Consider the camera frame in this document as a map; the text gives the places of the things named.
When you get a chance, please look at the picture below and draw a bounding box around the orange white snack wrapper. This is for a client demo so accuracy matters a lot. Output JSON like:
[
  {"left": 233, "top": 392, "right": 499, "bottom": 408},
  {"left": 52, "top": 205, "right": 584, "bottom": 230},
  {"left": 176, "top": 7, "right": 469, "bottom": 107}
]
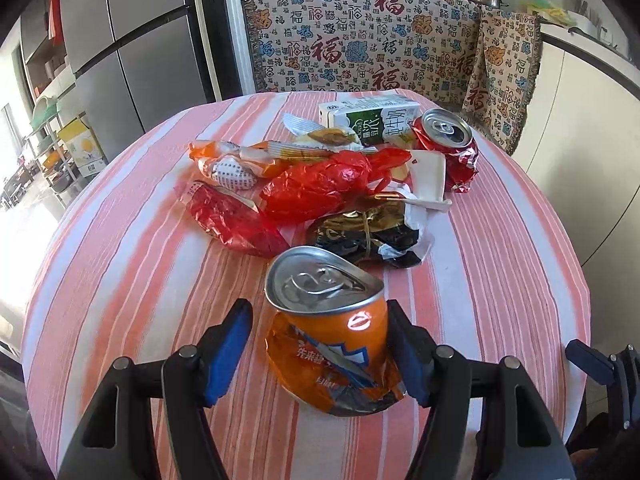
[{"left": 188, "top": 140, "right": 321, "bottom": 192}]

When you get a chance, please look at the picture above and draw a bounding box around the large printed blanket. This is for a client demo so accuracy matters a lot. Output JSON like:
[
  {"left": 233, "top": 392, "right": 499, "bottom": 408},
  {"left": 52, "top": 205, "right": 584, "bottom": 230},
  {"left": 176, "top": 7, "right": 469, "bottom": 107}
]
[{"left": 239, "top": 0, "right": 483, "bottom": 111}]

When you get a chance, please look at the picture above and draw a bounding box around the yellow white cardboard box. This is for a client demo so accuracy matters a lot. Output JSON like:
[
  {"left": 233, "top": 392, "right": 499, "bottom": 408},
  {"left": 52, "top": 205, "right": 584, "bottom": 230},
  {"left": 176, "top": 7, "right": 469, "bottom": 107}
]
[{"left": 56, "top": 117, "right": 108, "bottom": 177}]

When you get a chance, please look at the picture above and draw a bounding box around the yellow green snack wrapper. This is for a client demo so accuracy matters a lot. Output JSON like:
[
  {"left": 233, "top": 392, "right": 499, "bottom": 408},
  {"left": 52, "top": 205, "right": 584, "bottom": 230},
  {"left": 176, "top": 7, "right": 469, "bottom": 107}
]
[{"left": 282, "top": 112, "right": 363, "bottom": 153}]

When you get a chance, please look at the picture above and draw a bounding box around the white cabinet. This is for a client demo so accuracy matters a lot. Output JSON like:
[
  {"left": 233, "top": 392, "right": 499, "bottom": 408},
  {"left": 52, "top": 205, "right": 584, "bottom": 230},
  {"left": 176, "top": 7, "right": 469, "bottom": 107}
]
[{"left": 515, "top": 25, "right": 640, "bottom": 271}]

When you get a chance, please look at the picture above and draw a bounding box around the green white milk carton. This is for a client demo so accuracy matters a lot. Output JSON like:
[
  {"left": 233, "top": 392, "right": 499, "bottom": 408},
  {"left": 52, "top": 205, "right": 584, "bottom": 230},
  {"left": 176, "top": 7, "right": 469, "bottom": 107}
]
[{"left": 318, "top": 94, "right": 422, "bottom": 148}]

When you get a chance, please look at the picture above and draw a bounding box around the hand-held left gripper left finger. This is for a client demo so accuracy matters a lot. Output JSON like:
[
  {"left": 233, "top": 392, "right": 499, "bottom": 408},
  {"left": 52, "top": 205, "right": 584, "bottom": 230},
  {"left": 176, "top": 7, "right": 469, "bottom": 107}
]
[{"left": 59, "top": 298, "right": 254, "bottom": 480}]

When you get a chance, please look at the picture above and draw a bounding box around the crushed orange soda can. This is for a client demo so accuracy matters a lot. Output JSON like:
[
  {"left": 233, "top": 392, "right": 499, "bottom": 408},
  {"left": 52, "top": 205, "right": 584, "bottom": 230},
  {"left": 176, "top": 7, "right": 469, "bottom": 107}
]
[{"left": 263, "top": 246, "right": 407, "bottom": 418}]

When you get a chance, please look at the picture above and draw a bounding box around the grey refrigerator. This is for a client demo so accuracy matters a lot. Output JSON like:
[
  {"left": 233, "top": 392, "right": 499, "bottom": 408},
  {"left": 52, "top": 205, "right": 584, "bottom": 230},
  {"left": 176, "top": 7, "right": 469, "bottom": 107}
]
[{"left": 20, "top": 0, "right": 223, "bottom": 161}]

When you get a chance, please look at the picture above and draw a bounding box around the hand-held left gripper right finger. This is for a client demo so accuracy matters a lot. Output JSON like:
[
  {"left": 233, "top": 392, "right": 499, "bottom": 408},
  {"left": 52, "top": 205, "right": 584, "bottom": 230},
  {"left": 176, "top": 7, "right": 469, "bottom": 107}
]
[{"left": 385, "top": 299, "right": 577, "bottom": 480}]

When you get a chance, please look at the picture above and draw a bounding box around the black gold wrapper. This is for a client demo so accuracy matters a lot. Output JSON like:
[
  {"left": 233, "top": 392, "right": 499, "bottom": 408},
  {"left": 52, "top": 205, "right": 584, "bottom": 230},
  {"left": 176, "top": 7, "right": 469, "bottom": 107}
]
[{"left": 306, "top": 192, "right": 433, "bottom": 269}]

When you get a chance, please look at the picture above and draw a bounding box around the crushed red soda can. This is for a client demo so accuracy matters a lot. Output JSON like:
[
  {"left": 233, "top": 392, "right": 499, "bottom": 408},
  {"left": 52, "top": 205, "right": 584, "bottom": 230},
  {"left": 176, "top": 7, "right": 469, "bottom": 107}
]
[{"left": 409, "top": 108, "right": 480, "bottom": 194}]

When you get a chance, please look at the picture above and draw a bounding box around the yellow cloth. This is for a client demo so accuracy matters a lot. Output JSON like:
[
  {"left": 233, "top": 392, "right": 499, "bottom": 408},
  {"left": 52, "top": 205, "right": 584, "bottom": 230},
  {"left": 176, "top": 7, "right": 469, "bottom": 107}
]
[{"left": 525, "top": 0, "right": 577, "bottom": 28}]

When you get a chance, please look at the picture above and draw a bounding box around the pink striped tablecloth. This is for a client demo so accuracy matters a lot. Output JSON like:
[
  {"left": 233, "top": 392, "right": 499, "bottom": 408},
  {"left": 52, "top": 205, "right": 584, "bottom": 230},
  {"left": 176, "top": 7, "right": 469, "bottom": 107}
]
[{"left": 21, "top": 89, "right": 592, "bottom": 480}]

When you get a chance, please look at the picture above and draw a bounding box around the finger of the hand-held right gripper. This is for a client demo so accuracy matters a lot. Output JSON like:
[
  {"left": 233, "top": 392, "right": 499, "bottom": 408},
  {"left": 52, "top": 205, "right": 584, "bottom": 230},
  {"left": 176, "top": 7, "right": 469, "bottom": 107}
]
[{"left": 566, "top": 339, "right": 617, "bottom": 386}]

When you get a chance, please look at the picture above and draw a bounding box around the metal storage rack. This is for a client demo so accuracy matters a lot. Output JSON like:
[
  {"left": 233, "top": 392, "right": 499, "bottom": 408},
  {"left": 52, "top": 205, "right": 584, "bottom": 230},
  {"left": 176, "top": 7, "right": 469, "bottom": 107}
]
[{"left": 0, "top": 95, "right": 76, "bottom": 211}]

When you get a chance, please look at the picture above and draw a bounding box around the small printed fringed cloth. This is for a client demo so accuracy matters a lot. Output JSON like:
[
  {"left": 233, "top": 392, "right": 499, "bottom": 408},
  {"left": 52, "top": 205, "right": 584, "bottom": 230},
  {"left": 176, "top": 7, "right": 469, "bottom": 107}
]
[{"left": 460, "top": 7, "right": 542, "bottom": 157}]

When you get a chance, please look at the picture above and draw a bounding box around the red foil wrapper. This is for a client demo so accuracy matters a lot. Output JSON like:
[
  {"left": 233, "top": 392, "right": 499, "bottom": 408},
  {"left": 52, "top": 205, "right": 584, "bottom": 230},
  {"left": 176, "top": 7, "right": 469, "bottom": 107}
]
[{"left": 173, "top": 180, "right": 291, "bottom": 259}]

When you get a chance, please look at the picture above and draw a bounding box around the red plastic bag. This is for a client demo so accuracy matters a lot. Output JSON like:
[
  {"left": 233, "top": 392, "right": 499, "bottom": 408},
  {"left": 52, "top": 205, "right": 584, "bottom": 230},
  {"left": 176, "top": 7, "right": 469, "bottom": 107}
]
[{"left": 260, "top": 147, "right": 413, "bottom": 223}]

